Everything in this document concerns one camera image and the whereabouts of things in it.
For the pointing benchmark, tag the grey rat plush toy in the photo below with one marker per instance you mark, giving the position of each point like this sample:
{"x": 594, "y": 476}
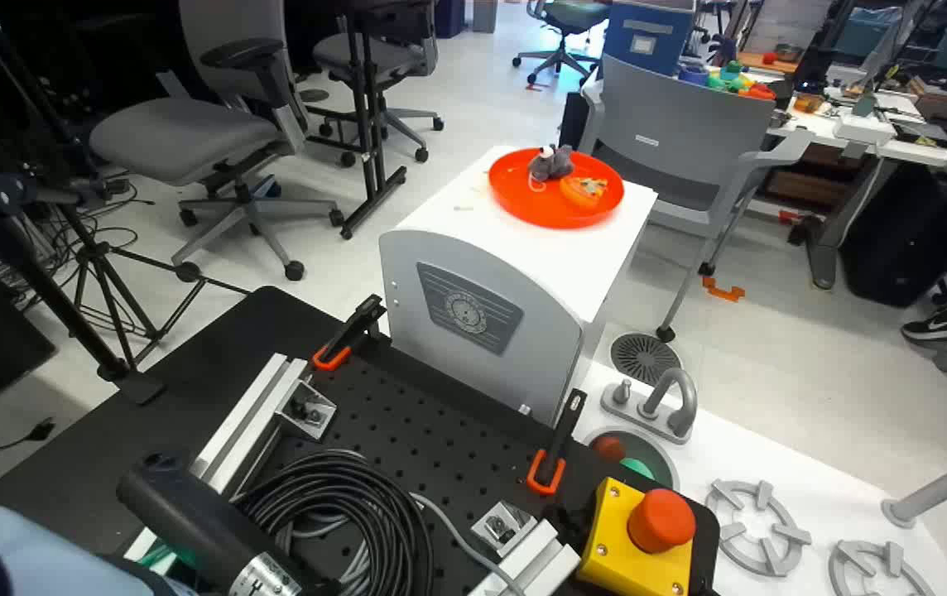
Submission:
{"x": 549, "y": 166}

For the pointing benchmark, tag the orange round plate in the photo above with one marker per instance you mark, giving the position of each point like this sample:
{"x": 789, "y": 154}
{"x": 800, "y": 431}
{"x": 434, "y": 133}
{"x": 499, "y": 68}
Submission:
{"x": 525, "y": 203}

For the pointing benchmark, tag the pizza slice toy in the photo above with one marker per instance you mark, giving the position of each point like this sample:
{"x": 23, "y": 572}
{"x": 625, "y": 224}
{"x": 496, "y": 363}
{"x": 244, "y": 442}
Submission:
{"x": 589, "y": 192}

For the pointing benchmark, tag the grey toy faucet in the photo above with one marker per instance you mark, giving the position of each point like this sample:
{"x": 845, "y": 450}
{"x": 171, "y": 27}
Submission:
{"x": 635, "y": 416}

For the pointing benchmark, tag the round toy sink bowl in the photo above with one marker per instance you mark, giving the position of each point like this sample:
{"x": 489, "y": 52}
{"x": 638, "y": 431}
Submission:
{"x": 650, "y": 457}

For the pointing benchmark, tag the grey toy stove burner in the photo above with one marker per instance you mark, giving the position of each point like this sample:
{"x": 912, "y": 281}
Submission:
{"x": 764, "y": 495}
{"x": 893, "y": 561}

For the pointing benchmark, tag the white cube box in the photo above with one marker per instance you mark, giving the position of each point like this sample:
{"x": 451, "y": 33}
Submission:
{"x": 517, "y": 275}

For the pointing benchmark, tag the black computer tower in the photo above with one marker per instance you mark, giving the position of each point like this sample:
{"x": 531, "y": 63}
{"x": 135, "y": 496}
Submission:
{"x": 573, "y": 121}

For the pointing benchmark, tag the grey plastic wheeled chair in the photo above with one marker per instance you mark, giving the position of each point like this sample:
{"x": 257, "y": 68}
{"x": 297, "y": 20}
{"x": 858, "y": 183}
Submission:
{"x": 672, "y": 133}

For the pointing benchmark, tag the dark office chair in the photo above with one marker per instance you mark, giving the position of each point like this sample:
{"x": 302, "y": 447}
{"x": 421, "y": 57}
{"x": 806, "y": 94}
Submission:
{"x": 370, "y": 54}

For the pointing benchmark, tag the yellow emergency stop button box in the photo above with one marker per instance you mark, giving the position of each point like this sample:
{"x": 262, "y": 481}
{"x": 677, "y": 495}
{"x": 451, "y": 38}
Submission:
{"x": 617, "y": 546}

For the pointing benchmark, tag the teal office chair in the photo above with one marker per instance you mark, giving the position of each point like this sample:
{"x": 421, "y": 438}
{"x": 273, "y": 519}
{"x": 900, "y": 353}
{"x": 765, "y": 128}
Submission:
{"x": 573, "y": 13}

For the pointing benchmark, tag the blue storage bin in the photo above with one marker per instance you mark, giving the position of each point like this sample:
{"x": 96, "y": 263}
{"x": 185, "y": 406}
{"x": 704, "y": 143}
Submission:
{"x": 650, "y": 38}

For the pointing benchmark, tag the grey fabric office chair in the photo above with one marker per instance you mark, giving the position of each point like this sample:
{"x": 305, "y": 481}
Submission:
{"x": 163, "y": 136}

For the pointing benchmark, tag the black cylinder silver cap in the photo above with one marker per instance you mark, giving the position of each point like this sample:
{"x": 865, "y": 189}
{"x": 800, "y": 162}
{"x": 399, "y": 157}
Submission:
{"x": 188, "y": 519}

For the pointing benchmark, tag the white desk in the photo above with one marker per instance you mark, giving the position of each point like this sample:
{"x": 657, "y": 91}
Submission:
{"x": 841, "y": 221}

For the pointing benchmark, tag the black tripod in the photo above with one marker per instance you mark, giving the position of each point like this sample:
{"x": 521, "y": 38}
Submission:
{"x": 59, "y": 299}

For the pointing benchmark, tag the black bin under desk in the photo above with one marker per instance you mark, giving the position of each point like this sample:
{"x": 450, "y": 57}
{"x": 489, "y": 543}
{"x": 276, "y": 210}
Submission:
{"x": 905, "y": 243}

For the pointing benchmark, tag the grey metal pole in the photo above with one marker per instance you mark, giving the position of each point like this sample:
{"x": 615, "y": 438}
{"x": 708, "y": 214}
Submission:
{"x": 941, "y": 484}

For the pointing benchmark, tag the black desk leg frame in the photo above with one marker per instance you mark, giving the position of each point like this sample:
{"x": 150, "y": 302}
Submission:
{"x": 366, "y": 133}

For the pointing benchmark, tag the silver corner bracket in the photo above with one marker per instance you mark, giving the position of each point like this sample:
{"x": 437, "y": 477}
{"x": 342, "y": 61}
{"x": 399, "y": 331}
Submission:
{"x": 309, "y": 412}
{"x": 506, "y": 529}

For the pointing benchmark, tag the orange floor tape bracket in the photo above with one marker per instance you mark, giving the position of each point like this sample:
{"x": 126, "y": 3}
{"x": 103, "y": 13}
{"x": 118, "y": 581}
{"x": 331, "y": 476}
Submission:
{"x": 724, "y": 292}

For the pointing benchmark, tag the aluminium extrusion rail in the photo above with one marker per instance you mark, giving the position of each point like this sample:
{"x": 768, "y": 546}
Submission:
{"x": 541, "y": 565}
{"x": 245, "y": 424}

